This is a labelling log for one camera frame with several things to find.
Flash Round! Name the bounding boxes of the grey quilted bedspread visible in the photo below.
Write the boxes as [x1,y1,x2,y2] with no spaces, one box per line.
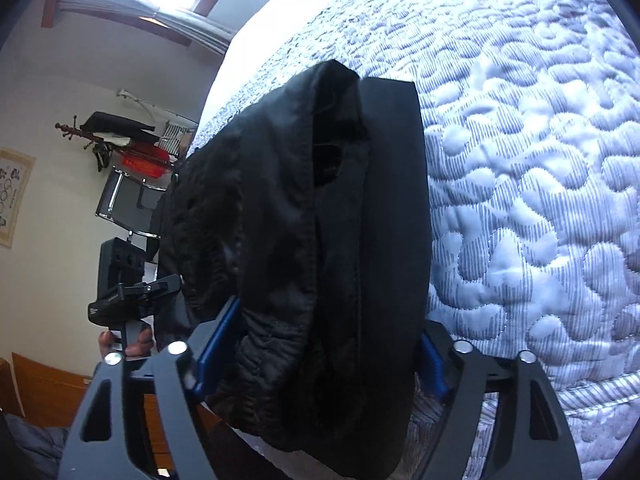
[193,0,639,479]

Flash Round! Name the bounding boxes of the black garment on rack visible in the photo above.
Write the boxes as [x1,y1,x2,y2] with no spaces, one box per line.
[80,112,160,144]

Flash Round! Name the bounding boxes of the red bag on rack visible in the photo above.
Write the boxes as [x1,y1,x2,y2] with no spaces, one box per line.
[122,143,172,179]

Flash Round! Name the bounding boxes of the left hand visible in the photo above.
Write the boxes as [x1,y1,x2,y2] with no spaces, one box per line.
[98,326,154,360]

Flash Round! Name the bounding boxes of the light blue bed sheet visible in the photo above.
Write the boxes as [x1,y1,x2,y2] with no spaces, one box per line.
[198,0,335,129]

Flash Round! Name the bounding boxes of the white wire rack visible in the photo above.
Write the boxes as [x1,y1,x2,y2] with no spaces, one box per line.
[116,89,198,159]

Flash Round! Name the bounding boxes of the wooden coat rack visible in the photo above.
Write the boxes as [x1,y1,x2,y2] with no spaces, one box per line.
[54,115,177,174]

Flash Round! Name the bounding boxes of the framed wall picture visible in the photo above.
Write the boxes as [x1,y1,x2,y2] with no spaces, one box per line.
[0,148,36,248]

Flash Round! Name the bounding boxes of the grey left curtain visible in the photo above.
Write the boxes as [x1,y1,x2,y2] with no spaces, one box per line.
[56,0,233,55]

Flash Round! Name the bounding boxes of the black metal chair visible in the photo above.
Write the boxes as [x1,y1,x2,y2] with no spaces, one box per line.
[96,168,165,238]

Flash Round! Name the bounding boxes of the black quilted pants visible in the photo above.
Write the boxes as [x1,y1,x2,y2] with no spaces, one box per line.
[156,61,431,479]

